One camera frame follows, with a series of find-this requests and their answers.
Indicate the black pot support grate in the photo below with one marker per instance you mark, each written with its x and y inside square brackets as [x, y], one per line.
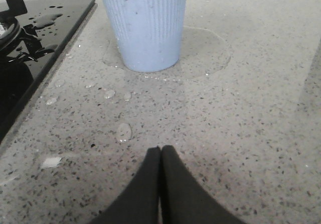
[9, 23]

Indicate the black glass gas cooktop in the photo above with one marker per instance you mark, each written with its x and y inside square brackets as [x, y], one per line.
[45, 30]

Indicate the light blue ribbed cup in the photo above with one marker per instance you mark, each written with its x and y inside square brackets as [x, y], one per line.
[148, 32]

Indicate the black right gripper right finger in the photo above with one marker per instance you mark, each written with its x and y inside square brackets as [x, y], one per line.
[183, 200]

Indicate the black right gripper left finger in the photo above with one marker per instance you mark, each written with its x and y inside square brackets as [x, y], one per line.
[138, 203]

